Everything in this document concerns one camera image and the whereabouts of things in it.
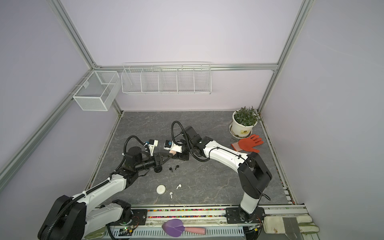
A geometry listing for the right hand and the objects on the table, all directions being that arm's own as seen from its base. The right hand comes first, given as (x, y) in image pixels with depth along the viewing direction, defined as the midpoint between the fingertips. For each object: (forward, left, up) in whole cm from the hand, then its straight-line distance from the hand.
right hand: (174, 151), depth 83 cm
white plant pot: (+19, -40, -6) cm, 45 cm away
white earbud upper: (-15, -3, -12) cm, 20 cm away
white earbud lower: (-19, +2, -13) cm, 23 cm away
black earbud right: (-3, 0, -13) cm, 14 cm away
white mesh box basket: (+35, +51, +15) cm, 63 cm away
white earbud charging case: (-17, +8, -12) cm, 22 cm away
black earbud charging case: (-5, +11, -12) cm, 17 cm away
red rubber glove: (+13, -46, -13) cm, 49 cm away
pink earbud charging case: (-2, 0, +3) cm, 4 cm away
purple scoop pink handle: (-34, -2, -13) cm, 36 cm away
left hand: (-5, +1, +2) cm, 5 cm away
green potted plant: (+23, -44, +4) cm, 50 cm away
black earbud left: (-5, +4, -13) cm, 14 cm away
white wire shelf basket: (+46, +8, +16) cm, 49 cm away
